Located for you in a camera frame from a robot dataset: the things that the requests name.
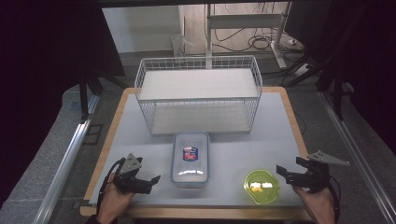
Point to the black floor bracket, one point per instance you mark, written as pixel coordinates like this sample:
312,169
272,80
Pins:
92,134

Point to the aluminium rail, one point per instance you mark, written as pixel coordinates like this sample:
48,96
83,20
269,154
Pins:
358,149
67,161

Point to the green plastic bowl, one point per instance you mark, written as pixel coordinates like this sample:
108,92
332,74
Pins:
261,193

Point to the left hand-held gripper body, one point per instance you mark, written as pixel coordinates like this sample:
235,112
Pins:
129,166

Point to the black metal stand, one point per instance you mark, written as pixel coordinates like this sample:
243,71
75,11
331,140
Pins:
337,99
83,99

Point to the light grey table mat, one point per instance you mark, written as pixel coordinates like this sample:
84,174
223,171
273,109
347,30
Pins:
227,155

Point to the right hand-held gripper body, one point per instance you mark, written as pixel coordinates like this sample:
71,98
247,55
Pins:
314,180

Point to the person's left hand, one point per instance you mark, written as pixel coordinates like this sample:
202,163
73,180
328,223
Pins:
113,202

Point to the white power strip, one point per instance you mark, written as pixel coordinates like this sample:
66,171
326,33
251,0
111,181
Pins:
302,70

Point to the white board panel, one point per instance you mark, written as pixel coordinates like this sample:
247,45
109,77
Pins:
140,28

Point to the person's right hand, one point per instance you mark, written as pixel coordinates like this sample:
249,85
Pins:
320,207

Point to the clear plastic food container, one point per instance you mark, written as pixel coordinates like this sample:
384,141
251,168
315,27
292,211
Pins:
190,168

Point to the white desk frame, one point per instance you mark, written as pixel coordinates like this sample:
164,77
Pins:
243,21

